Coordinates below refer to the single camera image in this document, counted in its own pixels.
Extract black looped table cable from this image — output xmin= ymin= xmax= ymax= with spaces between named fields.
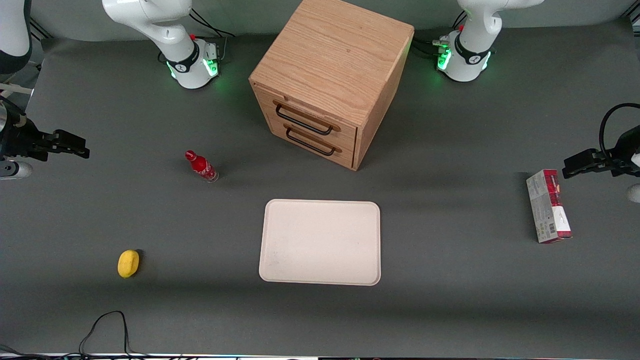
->
xmin=0 ymin=310 xmax=151 ymax=359

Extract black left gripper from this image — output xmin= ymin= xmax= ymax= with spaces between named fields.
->
xmin=562 ymin=125 xmax=640 ymax=179

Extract black metal drawer handle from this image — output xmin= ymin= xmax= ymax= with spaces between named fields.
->
xmin=273 ymin=100 xmax=342 ymax=136
xmin=283 ymin=123 xmax=343 ymax=157

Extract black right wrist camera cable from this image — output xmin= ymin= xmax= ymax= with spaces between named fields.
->
xmin=0 ymin=96 xmax=27 ymax=127

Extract oak wooden drawer cabinet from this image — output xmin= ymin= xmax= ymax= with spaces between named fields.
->
xmin=248 ymin=0 xmax=415 ymax=172

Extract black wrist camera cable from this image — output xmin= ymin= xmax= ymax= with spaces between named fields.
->
xmin=599 ymin=102 xmax=640 ymax=162
xmin=0 ymin=96 xmax=27 ymax=127

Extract black arm base cables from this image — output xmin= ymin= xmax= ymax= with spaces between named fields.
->
xmin=412 ymin=11 xmax=467 ymax=57
xmin=189 ymin=7 xmax=236 ymax=62

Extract yellow lemon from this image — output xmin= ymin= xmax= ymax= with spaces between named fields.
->
xmin=117 ymin=249 xmax=140 ymax=279

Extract wooden drawer with notched rim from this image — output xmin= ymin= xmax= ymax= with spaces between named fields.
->
xmin=253 ymin=84 xmax=359 ymax=148

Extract black right arm base cables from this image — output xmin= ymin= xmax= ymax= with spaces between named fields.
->
xmin=189 ymin=7 xmax=236 ymax=62

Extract red soda bottle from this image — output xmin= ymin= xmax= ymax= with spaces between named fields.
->
xmin=184 ymin=149 xmax=220 ymax=184

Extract black left arm base cables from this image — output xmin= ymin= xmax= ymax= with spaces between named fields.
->
xmin=412 ymin=11 xmax=467 ymax=57

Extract aluminium frame profile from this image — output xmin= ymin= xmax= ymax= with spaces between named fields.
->
xmin=27 ymin=16 xmax=54 ymax=42

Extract grey and red carton box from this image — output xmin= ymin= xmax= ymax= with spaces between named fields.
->
xmin=526 ymin=169 xmax=573 ymax=244

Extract wooden drawer front panel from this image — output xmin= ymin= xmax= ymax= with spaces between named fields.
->
xmin=267 ymin=117 xmax=357 ymax=170

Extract white metal stand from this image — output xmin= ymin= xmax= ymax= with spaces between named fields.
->
xmin=0 ymin=81 xmax=34 ymax=99

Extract beige rectangular tray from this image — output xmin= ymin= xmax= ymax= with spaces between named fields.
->
xmin=258 ymin=199 xmax=382 ymax=287

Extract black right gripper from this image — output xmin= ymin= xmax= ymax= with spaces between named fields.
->
xmin=0 ymin=114 xmax=91 ymax=162

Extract black left wrist camera cable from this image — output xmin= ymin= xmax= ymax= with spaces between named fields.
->
xmin=599 ymin=102 xmax=640 ymax=162

